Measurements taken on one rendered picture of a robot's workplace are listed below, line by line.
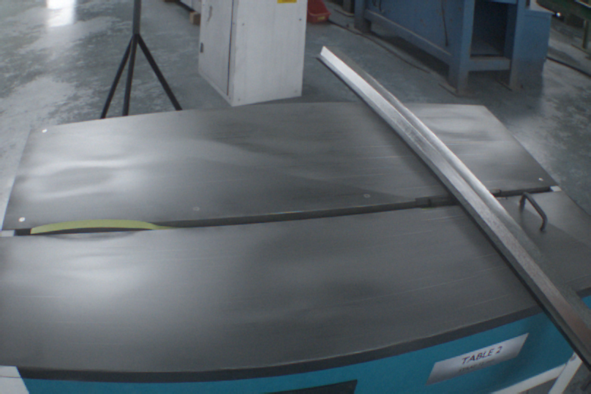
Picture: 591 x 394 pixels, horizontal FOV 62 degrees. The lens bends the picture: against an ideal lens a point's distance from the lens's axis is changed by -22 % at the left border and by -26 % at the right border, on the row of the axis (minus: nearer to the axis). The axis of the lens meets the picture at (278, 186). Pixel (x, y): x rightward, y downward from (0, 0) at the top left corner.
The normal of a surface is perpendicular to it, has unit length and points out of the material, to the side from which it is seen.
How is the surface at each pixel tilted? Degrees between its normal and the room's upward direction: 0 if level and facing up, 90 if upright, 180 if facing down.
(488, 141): 0
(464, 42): 90
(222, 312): 0
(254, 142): 0
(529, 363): 90
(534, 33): 90
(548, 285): 75
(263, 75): 90
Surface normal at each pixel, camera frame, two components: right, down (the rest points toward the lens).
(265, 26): 0.44, 0.50
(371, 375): 0.22, 0.53
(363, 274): 0.05, -0.85
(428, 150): -0.90, -0.11
